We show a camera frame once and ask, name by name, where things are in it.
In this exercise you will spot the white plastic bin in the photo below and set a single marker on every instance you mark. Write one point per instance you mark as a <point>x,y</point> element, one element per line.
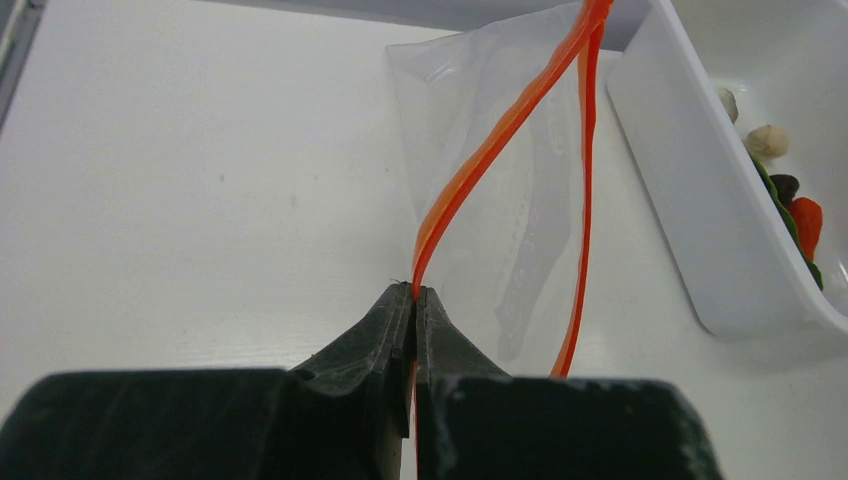
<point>786,64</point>

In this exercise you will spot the brown mushroom toy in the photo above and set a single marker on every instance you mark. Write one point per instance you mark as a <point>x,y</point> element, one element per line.
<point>786,186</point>

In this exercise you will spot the beige garlic bulb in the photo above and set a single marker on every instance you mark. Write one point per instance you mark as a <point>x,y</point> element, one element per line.
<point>767,142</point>

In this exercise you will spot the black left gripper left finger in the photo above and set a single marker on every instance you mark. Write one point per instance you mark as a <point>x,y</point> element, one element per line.
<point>341,414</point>

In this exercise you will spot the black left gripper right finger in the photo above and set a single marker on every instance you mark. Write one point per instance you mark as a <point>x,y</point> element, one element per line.
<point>475,421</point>

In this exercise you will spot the green leafy vegetable toy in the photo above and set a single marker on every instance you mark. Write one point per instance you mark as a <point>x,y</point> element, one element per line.
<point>788,221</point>

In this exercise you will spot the orange carrot toy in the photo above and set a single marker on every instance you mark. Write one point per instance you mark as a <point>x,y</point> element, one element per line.
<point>808,217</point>

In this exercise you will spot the clear orange zip bag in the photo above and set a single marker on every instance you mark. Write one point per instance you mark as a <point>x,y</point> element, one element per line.
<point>498,130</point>

